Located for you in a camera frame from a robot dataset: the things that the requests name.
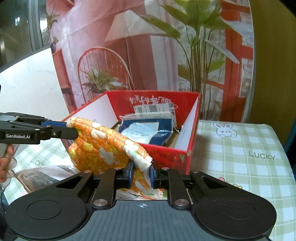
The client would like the printed room scene backdrop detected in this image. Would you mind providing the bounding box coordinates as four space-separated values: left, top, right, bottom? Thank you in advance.
46 0 255 123

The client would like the dark window frame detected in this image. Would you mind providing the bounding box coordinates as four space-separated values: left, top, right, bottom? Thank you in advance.
0 0 53 73

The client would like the person's left hand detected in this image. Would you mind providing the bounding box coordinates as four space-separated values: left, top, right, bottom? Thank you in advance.
0 146 17 184

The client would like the dark plastic-wrapped packet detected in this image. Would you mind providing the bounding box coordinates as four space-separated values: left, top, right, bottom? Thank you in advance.
13 166 78 194

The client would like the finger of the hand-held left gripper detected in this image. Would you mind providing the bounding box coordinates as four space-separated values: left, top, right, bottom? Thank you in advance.
0 112 68 128
9 124 79 141

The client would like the green checked bunny tablecloth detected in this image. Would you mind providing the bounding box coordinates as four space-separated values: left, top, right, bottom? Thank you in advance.
4 119 296 241

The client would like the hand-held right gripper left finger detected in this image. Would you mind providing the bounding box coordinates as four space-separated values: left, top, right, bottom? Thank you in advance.
57 161 135 210

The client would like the white shipping label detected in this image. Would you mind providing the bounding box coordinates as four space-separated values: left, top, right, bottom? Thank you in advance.
133 103 175 114

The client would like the blue packet in clear plastic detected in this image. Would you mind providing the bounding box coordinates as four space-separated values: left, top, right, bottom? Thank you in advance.
119 112 178 147

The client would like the teal fabric panel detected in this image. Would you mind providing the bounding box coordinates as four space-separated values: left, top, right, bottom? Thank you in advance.
283 137 296 183

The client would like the red cardboard box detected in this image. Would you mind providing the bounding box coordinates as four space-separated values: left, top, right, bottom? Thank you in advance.
61 90 201 176

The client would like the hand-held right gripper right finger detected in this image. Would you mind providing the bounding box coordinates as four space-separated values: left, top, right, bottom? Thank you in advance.
149 165 241 208

